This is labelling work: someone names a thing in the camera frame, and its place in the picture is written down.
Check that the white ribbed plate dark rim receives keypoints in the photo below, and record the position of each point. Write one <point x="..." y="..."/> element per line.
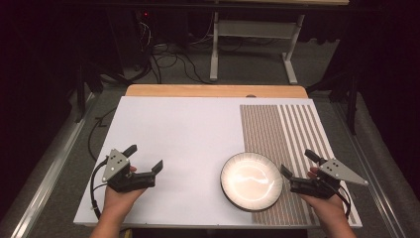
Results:
<point x="251" y="181"/>

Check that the white table board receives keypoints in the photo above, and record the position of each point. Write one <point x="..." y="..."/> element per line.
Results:
<point x="165" y="132"/>

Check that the person's left hand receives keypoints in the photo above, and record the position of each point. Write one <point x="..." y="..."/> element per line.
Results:
<point x="120" y="200"/>

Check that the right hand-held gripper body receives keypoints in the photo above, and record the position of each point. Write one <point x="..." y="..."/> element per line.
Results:
<point x="343" y="173"/>

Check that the white metal stand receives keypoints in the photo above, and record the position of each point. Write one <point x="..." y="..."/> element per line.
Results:
<point x="254" y="29"/>

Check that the striped brown white placemat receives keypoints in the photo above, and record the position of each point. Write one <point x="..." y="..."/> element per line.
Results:
<point x="264" y="132"/>

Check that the red indicator light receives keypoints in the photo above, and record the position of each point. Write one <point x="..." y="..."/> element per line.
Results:
<point x="145" y="14"/>

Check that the wooden table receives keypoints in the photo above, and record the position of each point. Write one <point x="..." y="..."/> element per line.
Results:
<point x="214" y="91"/>

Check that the black stand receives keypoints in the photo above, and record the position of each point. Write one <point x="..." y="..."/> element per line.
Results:
<point x="351" y="99"/>
<point x="82" y="92"/>

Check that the person's right hand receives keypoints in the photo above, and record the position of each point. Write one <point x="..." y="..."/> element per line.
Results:
<point x="327" y="208"/>

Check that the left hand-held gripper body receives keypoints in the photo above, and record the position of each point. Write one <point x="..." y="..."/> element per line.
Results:
<point x="114" y="165"/>

